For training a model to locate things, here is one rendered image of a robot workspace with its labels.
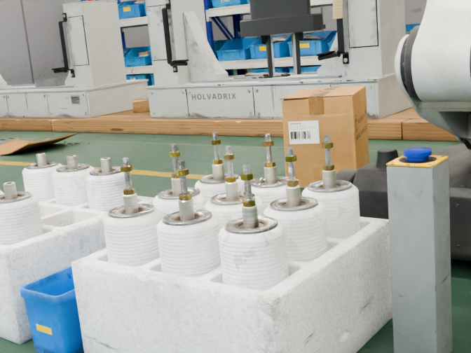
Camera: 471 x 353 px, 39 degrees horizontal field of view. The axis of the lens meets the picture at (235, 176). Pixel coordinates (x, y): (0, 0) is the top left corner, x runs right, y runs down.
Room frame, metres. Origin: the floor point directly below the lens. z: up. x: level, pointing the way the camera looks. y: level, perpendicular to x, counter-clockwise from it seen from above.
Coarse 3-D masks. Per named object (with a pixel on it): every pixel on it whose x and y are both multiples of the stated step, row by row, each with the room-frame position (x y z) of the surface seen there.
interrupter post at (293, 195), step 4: (288, 188) 0.99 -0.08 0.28; (292, 188) 0.98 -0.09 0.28; (296, 188) 0.98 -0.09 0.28; (288, 192) 0.99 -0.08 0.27; (292, 192) 0.98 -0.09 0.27; (296, 192) 0.98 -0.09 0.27; (288, 196) 0.99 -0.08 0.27; (292, 196) 0.98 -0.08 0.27; (296, 196) 0.98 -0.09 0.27; (300, 196) 0.99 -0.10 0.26; (288, 200) 0.99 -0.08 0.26; (292, 200) 0.98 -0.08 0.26; (296, 200) 0.98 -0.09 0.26; (300, 200) 0.99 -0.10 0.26; (288, 204) 0.99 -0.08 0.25; (292, 204) 0.98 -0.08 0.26; (296, 204) 0.98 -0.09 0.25; (300, 204) 0.99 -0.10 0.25
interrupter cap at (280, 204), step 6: (282, 198) 1.03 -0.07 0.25; (306, 198) 1.02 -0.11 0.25; (312, 198) 1.01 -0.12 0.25; (270, 204) 1.00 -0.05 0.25; (276, 204) 1.00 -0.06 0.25; (282, 204) 1.00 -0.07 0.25; (306, 204) 0.98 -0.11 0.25; (312, 204) 0.98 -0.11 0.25; (276, 210) 0.97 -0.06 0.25; (282, 210) 0.96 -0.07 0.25; (288, 210) 0.96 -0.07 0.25; (294, 210) 0.96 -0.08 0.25; (300, 210) 0.96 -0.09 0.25
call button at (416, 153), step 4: (408, 148) 0.96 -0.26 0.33; (412, 148) 0.96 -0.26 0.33; (416, 148) 0.95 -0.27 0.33; (420, 148) 0.95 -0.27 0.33; (424, 148) 0.95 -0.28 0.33; (428, 148) 0.95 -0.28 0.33; (404, 152) 0.95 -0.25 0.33; (408, 152) 0.94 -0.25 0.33; (412, 152) 0.94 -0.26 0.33; (416, 152) 0.93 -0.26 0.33; (420, 152) 0.93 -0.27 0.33; (424, 152) 0.93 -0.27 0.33; (428, 152) 0.93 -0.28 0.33; (408, 156) 0.94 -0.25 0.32; (412, 156) 0.94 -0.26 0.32; (416, 156) 0.93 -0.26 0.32; (420, 156) 0.93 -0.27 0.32; (424, 156) 0.93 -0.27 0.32; (428, 156) 0.94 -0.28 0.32; (412, 160) 0.94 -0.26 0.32; (416, 160) 0.94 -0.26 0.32; (420, 160) 0.94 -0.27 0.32; (424, 160) 0.94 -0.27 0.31
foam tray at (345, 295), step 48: (336, 240) 1.01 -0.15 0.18; (384, 240) 1.07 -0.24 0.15; (96, 288) 0.99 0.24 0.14; (144, 288) 0.93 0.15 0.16; (192, 288) 0.87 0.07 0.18; (240, 288) 0.85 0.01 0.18; (288, 288) 0.83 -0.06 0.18; (336, 288) 0.93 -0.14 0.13; (384, 288) 1.07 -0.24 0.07; (96, 336) 1.00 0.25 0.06; (144, 336) 0.94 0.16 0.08; (192, 336) 0.88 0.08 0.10; (240, 336) 0.82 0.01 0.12; (288, 336) 0.82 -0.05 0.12; (336, 336) 0.93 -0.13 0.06
